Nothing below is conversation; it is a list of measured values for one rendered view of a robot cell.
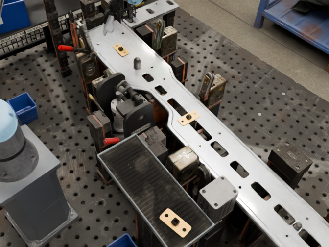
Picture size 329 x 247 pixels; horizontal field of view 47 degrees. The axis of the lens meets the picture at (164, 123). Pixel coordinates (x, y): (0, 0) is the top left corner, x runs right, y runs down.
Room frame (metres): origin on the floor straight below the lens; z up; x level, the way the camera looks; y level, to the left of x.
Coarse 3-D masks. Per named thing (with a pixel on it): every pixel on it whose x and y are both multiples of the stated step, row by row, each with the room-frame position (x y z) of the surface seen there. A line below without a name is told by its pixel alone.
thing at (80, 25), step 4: (80, 20) 1.17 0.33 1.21; (88, 20) 1.17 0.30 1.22; (76, 24) 1.17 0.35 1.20; (80, 24) 1.15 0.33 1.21; (84, 24) 1.15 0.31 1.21; (88, 24) 1.17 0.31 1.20; (76, 28) 1.14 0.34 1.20; (80, 28) 1.14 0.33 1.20; (84, 28) 1.15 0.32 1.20; (80, 32) 1.16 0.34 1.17; (84, 32) 1.15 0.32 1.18; (84, 36) 1.14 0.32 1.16; (88, 36) 1.15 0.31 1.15; (84, 40) 1.15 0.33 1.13; (88, 40) 1.15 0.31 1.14; (84, 44) 1.17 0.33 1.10; (88, 44) 1.15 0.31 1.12; (92, 44) 1.16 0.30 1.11; (88, 48) 1.15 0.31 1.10; (92, 48) 1.16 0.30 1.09
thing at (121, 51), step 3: (114, 45) 1.29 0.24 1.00; (120, 45) 1.29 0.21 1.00; (114, 48) 1.27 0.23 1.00; (117, 48) 1.27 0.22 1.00; (123, 48) 1.27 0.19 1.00; (117, 51) 1.25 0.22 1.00; (120, 51) 1.25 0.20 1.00; (123, 51) 1.25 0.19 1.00; (126, 51) 1.25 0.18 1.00; (120, 54) 1.23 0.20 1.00; (123, 54) 1.23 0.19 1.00; (126, 54) 1.23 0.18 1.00
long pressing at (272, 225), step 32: (96, 32) 1.37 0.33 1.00; (128, 32) 1.38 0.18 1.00; (128, 64) 1.17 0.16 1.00; (160, 64) 1.18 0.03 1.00; (160, 96) 1.00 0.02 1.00; (192, 96) 1.01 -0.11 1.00; (192, 128) 0.85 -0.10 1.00; (224, 128) 0.86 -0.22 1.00; (224, 160) 0.72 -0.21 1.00; (256, 160) 0.73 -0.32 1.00; (256, 192) 0.60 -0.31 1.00; (288, 192) 0.61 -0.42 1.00; (256, 224) 0.49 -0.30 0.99; (288, 224) 0.50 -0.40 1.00; (320, 224) 0.50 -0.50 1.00
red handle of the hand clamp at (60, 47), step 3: (60, 45) 1.10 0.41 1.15; (63, 45) 1.11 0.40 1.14; (60, 48) 1.09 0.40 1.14; (63, 48) 1.09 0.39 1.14; (66, 48) 1.10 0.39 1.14; (69, 48) 1.11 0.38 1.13; (72, 48) 1.12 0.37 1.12; (75, 48) 1.13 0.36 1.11; (78, 48) 1.14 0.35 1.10; (81, 48) 1.15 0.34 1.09; (69, 51) 1.11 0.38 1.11; (75, 51) 1.13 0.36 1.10; (78, 51) 1.13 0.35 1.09; (81, 51) 1.14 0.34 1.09; (84, 51) 1.15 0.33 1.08; (87, 51) 1.16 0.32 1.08
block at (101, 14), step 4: (96, 16) 1.49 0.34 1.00; (100, 16) 1.49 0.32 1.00; (84, 20) 1.45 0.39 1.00; (92, 20) 1.46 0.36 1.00; (96, 20) 1.47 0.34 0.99; (100, 20) 1.48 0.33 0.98; (92, 24) 1.46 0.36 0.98; (96, 24) 1.47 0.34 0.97; (100, 24) 1.48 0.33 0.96; (88, 28) 1.44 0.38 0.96
